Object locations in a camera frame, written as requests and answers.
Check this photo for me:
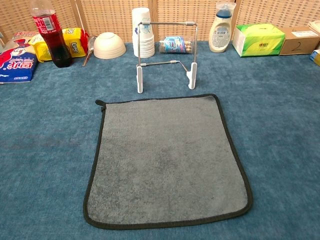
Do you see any cola bottle red label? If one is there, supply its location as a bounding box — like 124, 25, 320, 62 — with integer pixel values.
30, 0, 74, 69

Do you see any beige lidded food container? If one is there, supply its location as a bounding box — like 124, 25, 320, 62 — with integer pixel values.
307, 20, 320, 35

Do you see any cream bottle blue cap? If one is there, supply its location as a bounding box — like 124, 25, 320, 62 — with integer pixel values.
208, 1, 237, 54

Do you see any white metal rack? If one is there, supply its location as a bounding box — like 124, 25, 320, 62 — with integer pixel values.
136, 21, 199, 94

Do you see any brown cardboard box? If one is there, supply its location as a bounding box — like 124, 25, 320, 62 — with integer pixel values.
279, 26, 320, 56

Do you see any grey and blue cloth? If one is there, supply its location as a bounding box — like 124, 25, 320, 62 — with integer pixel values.
83, 93, 254, 230

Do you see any yellow Lipo biscuit pack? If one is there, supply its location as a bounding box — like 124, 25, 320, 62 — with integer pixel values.
27, 27, 90, 63

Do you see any red white blue food bag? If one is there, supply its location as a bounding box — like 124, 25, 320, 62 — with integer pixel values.
0, 31, 40, 85

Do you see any green tissue box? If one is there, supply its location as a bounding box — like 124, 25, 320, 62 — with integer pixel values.
232, 23, 286, 58

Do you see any cream bowl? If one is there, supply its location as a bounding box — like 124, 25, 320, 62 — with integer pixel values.
93, 31, 127, 60

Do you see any metal spoon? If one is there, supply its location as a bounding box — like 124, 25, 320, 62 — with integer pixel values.
82, 35, 98, 67

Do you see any blue carpet table cover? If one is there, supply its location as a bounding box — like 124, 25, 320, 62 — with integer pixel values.
0, 41, 320, 240

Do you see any stack of paper cups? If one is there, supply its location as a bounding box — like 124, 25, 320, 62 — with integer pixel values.
131, 7, 156, 59

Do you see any bamboo folding screen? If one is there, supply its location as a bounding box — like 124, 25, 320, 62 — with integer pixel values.
0, 0, 320, 47

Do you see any clear biscuit tube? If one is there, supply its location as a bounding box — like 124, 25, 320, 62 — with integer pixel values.
159, 35, 195, 55

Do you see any orange carton box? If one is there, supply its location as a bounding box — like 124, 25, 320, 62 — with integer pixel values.
309, 49, 320, 67

